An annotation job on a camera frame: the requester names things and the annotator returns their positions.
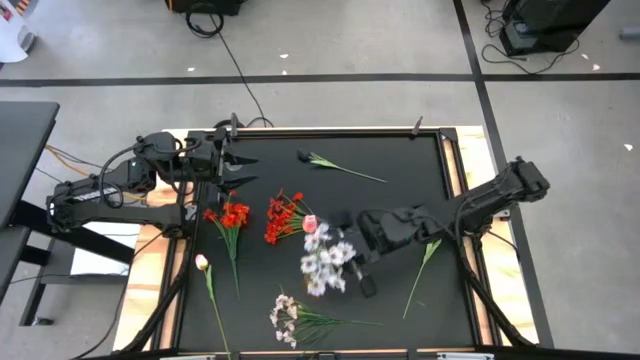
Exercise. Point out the silver metal bracket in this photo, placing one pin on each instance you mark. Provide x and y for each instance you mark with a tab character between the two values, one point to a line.
465	356
187	357

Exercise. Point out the black computer tower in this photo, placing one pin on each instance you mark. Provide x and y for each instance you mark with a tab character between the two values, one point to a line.
550	20

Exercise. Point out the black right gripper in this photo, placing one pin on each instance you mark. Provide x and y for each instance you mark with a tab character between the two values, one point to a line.
387	230

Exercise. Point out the red flower bunch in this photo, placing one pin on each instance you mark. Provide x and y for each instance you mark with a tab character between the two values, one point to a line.
230	217
280	215

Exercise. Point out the black table clamp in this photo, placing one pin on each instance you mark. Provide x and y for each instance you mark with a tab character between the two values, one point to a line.
416	127
234	125

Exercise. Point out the green leaf stem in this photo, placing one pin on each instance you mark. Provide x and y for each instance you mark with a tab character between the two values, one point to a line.
429	252

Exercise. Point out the dark tulip with green stem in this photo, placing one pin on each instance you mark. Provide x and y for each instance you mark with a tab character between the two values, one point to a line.
322	162

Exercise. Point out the grey object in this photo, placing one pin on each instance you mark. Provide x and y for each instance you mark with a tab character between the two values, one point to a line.
630	34

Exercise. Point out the black box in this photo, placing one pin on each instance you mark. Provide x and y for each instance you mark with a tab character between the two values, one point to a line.
205	6

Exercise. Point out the pink tulip with green stem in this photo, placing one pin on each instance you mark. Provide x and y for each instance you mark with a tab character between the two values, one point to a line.
201	261
310	223

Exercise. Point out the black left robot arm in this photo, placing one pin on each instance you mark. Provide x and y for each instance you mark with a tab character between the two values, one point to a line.
125	212

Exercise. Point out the wooden table board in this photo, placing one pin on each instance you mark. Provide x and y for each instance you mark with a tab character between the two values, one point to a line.
145	280

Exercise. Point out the black desk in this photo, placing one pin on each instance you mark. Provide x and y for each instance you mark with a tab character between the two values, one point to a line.
25	150

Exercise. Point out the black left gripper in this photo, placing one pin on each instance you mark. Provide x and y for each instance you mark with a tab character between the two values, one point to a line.
207	160

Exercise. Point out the white board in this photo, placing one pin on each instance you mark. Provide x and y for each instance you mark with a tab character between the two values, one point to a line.
100	255

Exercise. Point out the pinkish white flower bunch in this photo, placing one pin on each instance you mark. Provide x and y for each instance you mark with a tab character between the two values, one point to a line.
285	305

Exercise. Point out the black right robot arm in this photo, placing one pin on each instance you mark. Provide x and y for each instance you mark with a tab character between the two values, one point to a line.
490	197

